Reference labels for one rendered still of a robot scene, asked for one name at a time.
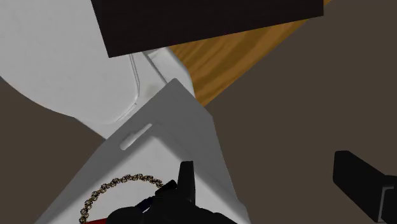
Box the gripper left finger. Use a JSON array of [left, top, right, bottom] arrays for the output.
[[154, 160, 197, 213]]

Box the white toilet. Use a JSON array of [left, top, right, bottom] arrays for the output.
[[0, 0, 252, 224]]

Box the gold chain necklace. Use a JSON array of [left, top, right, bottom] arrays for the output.
[[78, 173, 165, 224]]

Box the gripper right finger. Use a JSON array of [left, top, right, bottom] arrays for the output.
[[332, 150, 397, 224]]

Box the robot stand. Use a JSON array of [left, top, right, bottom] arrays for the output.
[[90, 0, 324, 59]]

